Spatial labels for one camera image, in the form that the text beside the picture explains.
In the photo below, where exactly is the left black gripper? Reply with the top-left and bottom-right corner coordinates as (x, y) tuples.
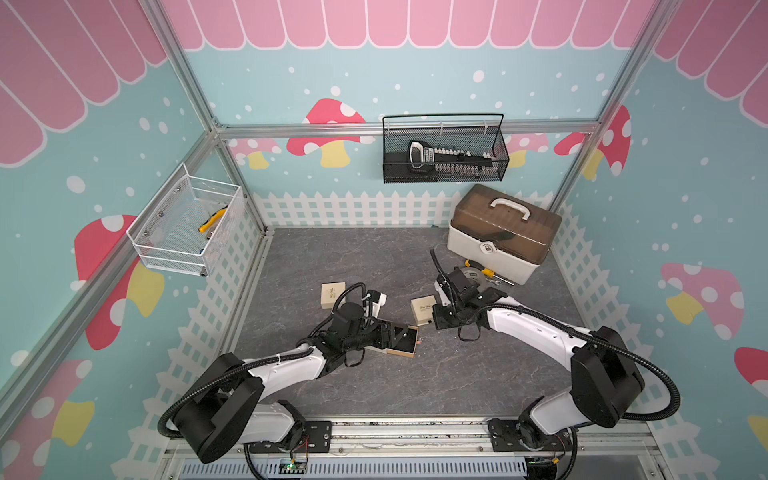
(343, 319), (408, 352)

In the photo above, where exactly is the cream tan-drawer jewelry box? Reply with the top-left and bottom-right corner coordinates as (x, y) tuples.
(369, 326), (419, 358)

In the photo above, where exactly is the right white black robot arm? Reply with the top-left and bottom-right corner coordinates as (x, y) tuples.
(433, 261), (682, 451)

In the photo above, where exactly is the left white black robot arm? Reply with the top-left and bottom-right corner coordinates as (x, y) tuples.
(156, 282), (409, 464)

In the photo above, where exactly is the clear tape roll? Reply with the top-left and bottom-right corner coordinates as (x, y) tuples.
(461, 267), (485, 284)

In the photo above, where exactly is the brown lid white toolbox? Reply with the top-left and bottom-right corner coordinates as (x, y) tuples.
(447, 184), (562, 285)

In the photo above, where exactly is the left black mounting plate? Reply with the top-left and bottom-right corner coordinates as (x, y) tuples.
(248, 421), (333, 454)

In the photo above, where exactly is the black mounting plate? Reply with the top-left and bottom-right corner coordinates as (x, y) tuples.
(487, 418), (572, 454)
(248, 421), (333, 454)

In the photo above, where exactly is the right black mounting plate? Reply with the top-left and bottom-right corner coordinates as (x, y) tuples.
(487, 418), (572, 454)

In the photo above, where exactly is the black socket bit set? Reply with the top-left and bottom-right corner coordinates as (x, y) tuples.
(407, 141), (499, 180)

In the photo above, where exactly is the yellow black utility knife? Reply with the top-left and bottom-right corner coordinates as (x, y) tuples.
(198, 207), (227, 234)

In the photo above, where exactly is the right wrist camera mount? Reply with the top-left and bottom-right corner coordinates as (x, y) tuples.
(437, 268), (479, 302)

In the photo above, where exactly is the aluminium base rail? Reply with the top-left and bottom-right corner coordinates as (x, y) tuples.
(155, 416), (673, 479)

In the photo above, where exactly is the black wire wall basket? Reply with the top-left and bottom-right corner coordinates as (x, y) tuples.
(381, 113), (509, 183)

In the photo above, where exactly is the white wire wall basket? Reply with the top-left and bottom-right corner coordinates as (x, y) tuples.
(126, 164), (244, 277)

